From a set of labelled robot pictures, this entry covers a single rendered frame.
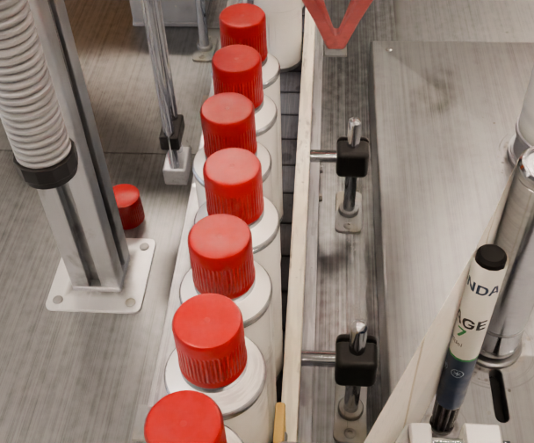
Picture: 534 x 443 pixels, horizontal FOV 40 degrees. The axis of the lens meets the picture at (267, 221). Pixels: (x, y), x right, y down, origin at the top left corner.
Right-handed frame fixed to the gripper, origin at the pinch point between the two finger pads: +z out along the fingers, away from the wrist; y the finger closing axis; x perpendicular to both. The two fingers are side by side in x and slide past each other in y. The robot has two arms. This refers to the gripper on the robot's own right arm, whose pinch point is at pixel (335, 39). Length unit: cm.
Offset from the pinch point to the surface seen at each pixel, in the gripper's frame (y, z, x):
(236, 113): -19.1, -7.0, 5.8
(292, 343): -23.7, 10.1, 2.6
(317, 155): -2.8, 10.5, 1.4
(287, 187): -4.2, 13.4, 4.2
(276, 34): 13.8, 8.4, 6.3
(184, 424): -39.3, -6.8, 5.8
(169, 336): -26.8, 5.3, 10.3
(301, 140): -1.4, 10.0, 2.9
